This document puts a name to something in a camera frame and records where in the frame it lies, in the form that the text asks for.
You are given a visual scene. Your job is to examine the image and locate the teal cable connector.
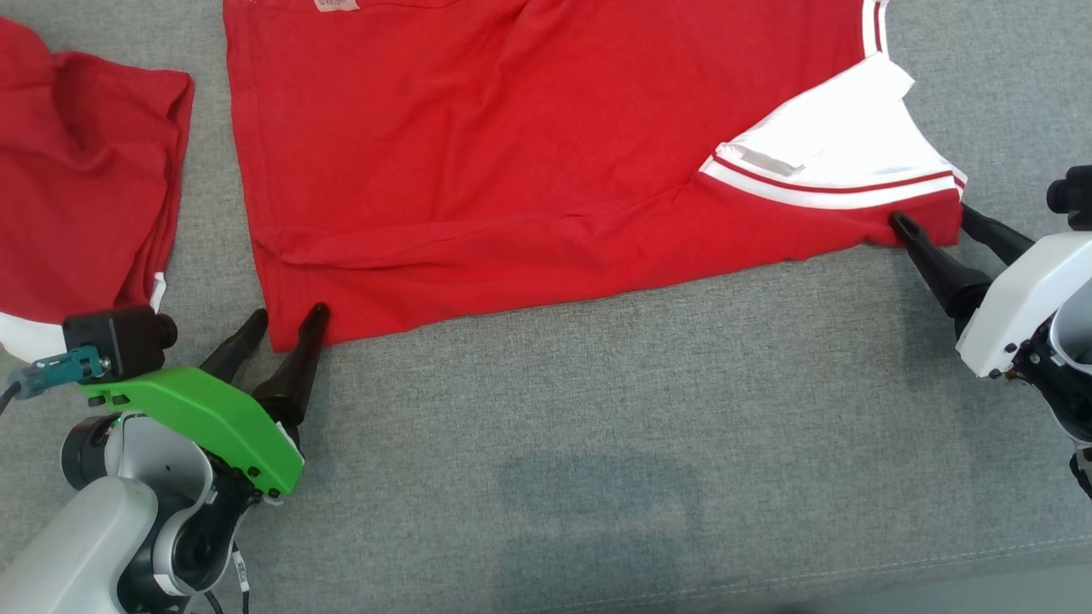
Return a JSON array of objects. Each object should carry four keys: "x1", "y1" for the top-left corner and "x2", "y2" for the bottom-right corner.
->
[{"x1": 9, "y1": 350, "x2": 112, "y2": 400}]

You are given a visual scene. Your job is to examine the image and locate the grey fabric sofa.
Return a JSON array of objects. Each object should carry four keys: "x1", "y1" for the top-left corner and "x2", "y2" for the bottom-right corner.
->
[{"x1": 0, "y1": 0, "x2": 1092, "y2": 614}]

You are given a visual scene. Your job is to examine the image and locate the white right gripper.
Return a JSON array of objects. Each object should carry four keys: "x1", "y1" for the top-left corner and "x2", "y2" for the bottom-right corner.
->
[{"x1": 889, "y1": 203, "x2": 1092, "y2": 379}]

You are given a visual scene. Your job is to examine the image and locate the red shorts with white band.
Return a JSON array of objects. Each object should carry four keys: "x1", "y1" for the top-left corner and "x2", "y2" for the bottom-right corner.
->
[{"x1": 0, "y1": 17, "x2": 195, "y2": 362}]

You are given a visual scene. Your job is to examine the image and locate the red T-shirt with white collar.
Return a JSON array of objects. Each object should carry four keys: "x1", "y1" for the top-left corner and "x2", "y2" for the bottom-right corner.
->
[{"x1": 224, "y1": 0, "x2": 968, "y2": 352}]

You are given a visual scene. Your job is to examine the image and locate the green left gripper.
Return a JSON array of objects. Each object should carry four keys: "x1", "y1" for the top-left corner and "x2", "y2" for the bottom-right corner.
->
[{"x1": 78, "y1": 302, "x2": 331, "y2": 499}]

